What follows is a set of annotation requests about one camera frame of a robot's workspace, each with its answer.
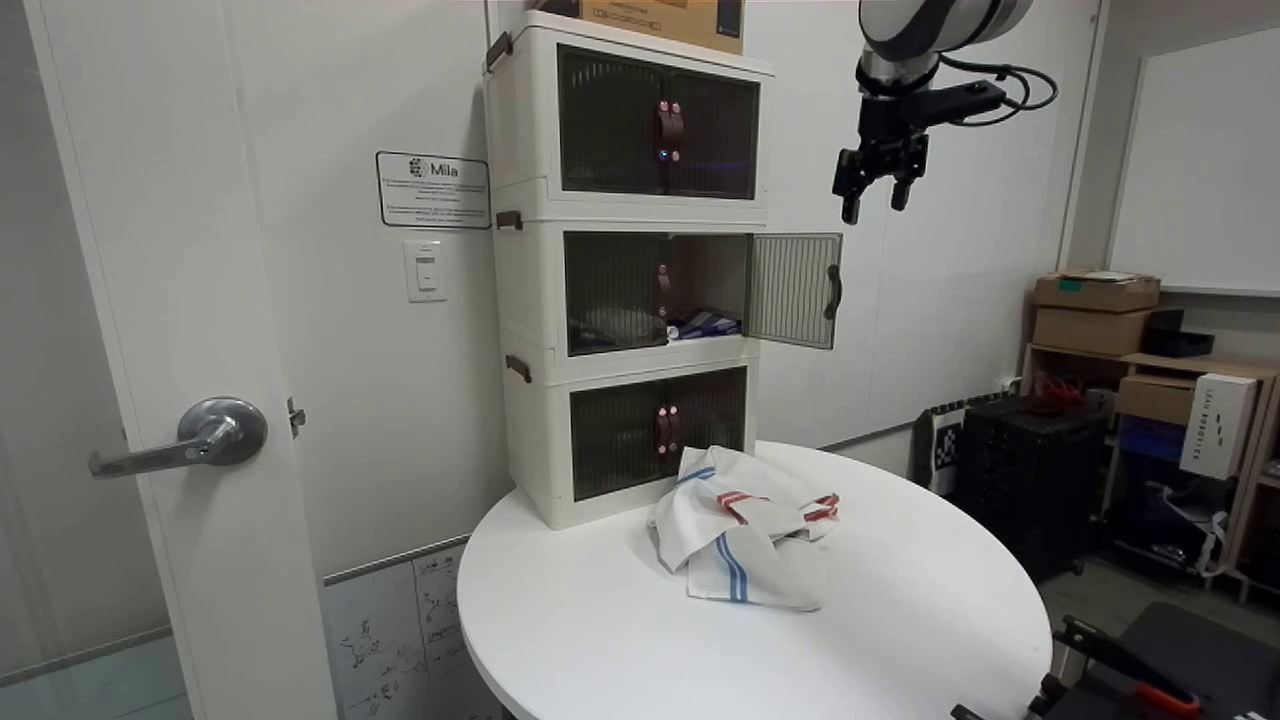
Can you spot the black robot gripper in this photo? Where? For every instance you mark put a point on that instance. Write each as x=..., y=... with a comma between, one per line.
x=893, y=143

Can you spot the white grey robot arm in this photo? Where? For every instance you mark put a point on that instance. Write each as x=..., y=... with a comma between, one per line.
x=905, y=40

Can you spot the white stacked drawer cabinet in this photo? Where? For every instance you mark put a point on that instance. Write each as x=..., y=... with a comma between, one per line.
x=601, y=128

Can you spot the cardboard box on cabinet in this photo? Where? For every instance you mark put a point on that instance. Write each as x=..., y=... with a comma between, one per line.
x=689, y=23

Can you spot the blue checkered cloth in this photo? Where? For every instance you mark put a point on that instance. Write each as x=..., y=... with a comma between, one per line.
x=705, y=327

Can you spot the cardboard box on shelf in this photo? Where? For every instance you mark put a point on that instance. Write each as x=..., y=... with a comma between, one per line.
x=1095, y=310

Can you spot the white crumpled cloth inside cabinet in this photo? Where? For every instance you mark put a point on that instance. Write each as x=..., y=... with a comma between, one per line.
x=606, y=328

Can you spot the white whiteboard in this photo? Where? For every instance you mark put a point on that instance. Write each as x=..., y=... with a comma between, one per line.
x=1203, y=174

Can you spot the black storage crate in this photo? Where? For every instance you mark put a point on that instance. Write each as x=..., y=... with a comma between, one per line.
x=1029, y=478

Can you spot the white red striped towel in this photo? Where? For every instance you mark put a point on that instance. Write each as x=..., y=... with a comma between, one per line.
x=738, y=529

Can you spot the wooden shelf unit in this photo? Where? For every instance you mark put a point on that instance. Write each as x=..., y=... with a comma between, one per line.
x=1148, y=504

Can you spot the white product box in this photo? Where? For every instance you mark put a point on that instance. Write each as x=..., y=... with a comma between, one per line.
x=1219, y=426

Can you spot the white round table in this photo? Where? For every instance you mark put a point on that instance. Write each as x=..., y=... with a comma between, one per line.
x=916, y=613

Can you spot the red black tool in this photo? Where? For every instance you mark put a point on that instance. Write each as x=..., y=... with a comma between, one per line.
x=1155, y=693

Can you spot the white door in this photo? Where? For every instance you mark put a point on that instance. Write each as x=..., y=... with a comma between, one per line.
x=155, y=144

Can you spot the white light switch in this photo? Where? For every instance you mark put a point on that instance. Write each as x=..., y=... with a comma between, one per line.
x=425, y=269

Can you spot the wall sign plaque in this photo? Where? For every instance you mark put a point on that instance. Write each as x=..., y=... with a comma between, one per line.
x=432, y=189

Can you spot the silver door lever handle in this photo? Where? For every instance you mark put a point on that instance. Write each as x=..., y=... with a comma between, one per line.
x=216, y=433

